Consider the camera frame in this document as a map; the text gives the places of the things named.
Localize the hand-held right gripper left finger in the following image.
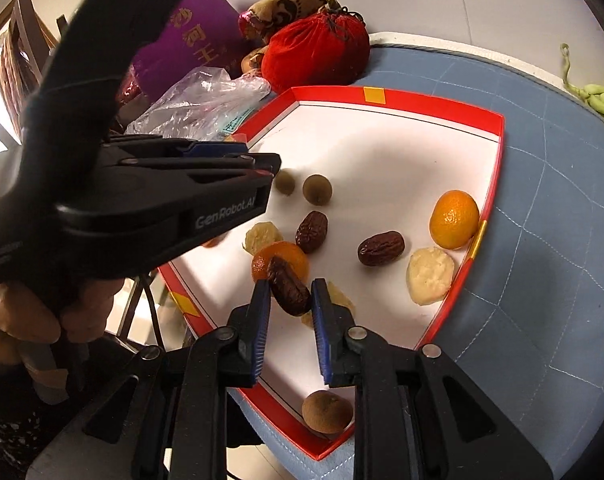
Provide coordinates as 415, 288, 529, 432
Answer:
32, 280, 273, 480

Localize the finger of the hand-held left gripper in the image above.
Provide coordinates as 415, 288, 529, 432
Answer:
124, 153, 283, 184
102, 138, 251, 160

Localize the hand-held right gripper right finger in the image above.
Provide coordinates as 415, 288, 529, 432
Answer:
311, 278, 555, 480

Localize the peeled white water chestnut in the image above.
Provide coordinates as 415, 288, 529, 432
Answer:
406, 246, 455, 306
243, 221, 284, 256
302, 280, 357, 328

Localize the red jujube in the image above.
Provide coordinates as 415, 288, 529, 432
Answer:
268, 256, 313, 317
295, 211, 329, 254
358, 230, 406, 267

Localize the brown longan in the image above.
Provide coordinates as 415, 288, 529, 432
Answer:
303, 174, 331, 206
273, 170, 297, 196
302, 391, 355, 435

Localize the red cardboard tray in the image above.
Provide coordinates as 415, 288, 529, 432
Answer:
157, 86, 506, 462

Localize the person's left hand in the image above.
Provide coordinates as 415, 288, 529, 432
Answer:
0, 280, 117, 366

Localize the clear plastic bag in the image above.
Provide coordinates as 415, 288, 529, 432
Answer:
124, 66, 273, 143

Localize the purple gift box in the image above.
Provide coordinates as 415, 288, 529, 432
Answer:
126, 0, 255, 106

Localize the red velvet pouch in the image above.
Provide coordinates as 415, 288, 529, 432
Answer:
261, 12, 371, 95

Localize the brown patterned cloth bag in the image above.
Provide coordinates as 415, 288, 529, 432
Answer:
238, 0, 365, 78

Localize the wooden chair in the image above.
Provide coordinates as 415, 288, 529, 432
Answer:
0, 0, 62, 126

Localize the blue quilted mat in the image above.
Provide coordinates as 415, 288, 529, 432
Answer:
227, 42, 604, 480

